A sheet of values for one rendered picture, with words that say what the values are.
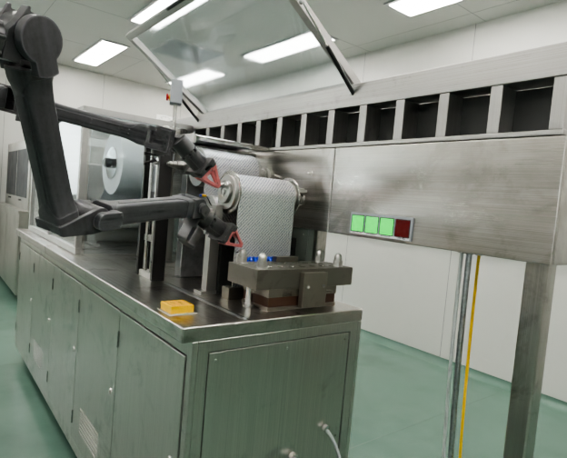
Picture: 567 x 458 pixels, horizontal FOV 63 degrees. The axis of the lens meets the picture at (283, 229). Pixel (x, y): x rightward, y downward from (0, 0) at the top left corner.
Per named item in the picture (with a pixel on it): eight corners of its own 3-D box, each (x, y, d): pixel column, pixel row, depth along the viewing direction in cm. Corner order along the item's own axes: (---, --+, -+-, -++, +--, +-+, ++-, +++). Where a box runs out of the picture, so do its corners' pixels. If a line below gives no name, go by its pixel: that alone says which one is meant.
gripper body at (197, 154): (203, 176, 144) (187, 158, 140) (189, 174, 152) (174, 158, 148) (216, 162, 146) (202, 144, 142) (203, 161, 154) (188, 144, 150)
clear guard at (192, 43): (132, 37, 217) (133, 36, 217) (206, 114, 244) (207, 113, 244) (262, -45, 135) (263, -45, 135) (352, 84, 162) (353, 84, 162)
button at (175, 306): (160, 309, 131) (160, 300, 131) (183, 307, 135) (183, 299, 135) (170, 314, 126) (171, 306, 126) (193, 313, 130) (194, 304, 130)
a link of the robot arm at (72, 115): (11, 119, 131) (18, 81, 129) (19, 120, 136) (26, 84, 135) (164, 159, 138) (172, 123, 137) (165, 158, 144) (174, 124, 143)
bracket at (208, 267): (192, 292, 158) (199, 203, 156) (209, 291, 162) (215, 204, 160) (199, 295, 154) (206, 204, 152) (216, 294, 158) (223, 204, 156)
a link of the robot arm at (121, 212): (100, 210, 98) (64, 197, 102) (96, 235, 99) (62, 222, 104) (213, 200, 137) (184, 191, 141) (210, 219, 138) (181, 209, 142)
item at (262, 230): (233, 262, 153) (237, 205, 152) (288, 261, 167) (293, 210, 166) (233, 262, 152) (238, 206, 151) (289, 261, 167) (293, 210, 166)
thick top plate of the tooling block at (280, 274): (227, 280, 147) (228, 261, 147) (319, 276, 172) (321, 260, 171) (255, 290, 134) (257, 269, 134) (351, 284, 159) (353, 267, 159)
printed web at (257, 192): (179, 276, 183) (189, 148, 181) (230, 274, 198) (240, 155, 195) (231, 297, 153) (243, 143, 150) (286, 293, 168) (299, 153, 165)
